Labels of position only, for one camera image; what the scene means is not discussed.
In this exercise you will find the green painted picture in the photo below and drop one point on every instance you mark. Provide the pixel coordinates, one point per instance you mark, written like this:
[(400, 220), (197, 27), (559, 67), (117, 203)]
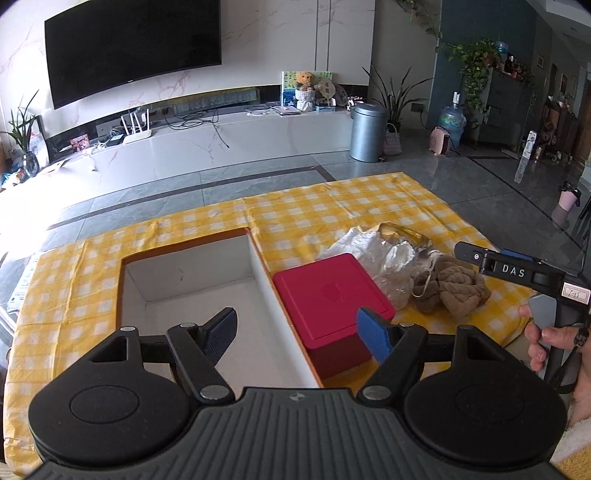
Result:
[(288, 83)]

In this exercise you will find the dark grey cabinet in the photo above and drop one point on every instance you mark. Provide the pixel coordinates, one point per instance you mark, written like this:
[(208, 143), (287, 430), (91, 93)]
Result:
[(505, 106)]

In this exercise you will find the person's right forearm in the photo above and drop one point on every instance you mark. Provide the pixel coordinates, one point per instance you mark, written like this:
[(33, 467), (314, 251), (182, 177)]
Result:
[(584, 392)]

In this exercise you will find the pink space heater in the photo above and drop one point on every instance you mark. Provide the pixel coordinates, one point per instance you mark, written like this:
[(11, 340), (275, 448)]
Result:
[(441, 141)]

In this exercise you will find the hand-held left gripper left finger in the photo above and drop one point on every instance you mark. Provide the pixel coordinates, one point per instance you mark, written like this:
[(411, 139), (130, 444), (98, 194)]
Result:
[(222, 333)]

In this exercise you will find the brown knitted scarf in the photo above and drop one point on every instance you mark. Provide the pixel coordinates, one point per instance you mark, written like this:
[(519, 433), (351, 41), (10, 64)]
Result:
[(455, 286)]

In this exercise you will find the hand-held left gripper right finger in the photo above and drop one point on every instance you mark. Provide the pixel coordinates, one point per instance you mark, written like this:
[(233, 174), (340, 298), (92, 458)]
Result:
[(374, 334)]

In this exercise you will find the tall white carton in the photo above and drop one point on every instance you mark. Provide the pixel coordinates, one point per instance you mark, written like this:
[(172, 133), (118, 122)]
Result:
[(526, 154)]

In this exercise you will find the green plant in glass vase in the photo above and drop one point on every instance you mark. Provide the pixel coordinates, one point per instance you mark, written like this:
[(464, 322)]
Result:
[(25, 138)]

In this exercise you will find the pink flat laptop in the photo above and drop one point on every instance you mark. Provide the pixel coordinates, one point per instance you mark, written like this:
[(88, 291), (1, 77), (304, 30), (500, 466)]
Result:
[(287, 110)]

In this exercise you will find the long-leaved potted plant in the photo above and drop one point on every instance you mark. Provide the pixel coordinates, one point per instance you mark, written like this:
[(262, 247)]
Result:
[(392, 99)]

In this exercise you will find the trailing pothos plant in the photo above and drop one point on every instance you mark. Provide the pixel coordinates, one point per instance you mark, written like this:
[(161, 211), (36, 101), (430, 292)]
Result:
[(475, 60)]

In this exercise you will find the grey metal trash can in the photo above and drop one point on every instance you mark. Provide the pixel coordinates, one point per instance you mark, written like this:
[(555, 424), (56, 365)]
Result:
[(367, 134)]

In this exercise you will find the blue water jug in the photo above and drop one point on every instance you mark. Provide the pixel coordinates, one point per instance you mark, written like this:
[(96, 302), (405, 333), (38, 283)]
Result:
[(452, 122)]

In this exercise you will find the person's right hand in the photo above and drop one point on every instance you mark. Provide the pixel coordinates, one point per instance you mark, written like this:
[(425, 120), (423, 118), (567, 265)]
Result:
[(538, 353)]

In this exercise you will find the white fleece clothing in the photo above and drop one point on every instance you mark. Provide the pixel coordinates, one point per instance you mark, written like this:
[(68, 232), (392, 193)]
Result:
[(575, 441)]

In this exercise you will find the brown teddy bear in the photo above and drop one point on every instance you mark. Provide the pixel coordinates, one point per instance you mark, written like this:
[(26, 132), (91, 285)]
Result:
[(304, 85)]

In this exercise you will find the pink pot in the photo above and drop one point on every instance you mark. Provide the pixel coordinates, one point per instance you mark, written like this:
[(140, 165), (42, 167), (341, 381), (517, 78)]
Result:
[(569, 197)]

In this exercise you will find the yellow tinted plastic packet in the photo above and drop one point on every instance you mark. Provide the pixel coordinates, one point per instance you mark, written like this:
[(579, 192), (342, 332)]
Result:
[(406, 233)]

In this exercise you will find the red lidded box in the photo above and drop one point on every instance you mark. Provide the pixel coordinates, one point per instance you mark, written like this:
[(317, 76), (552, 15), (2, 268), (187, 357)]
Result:
[(330, 300)]

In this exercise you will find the blue plush toy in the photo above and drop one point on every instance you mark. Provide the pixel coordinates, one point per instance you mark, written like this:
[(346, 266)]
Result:
[(10, 177)]

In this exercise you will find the beige round fan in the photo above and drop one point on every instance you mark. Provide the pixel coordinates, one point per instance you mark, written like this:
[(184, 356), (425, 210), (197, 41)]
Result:
[(325, 88)]

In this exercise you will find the cardboard box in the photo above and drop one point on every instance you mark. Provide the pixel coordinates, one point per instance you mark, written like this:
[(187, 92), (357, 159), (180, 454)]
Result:
[(194, 286)]

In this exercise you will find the white marble media console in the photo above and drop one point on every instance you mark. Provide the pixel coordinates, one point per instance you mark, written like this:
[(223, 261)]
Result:
[(258, 136)]

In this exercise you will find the black wall television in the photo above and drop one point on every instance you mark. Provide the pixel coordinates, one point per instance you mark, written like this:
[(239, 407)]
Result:
[(129, 46)]

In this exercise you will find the yellow checked tablecloth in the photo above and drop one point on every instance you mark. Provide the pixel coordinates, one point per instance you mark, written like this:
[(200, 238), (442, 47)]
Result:
[(304, 207)]

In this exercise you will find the white router with antennas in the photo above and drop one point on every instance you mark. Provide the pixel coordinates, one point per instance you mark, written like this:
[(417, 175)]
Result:
[(136, 134)]

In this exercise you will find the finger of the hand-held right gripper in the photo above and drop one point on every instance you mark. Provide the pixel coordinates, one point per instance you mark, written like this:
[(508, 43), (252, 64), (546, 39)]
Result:
[(512, 254), (467, 254)]

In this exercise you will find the stack of white papers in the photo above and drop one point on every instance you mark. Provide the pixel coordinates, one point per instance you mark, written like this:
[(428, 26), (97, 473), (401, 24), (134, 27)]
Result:
[(23, 281)]

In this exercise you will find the small pink photo card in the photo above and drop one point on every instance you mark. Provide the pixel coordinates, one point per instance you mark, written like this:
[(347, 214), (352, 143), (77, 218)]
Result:
[(79, 142)]

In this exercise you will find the clear plastic bag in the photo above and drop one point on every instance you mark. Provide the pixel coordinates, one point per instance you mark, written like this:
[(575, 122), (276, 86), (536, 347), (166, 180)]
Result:
[(397, 281)]

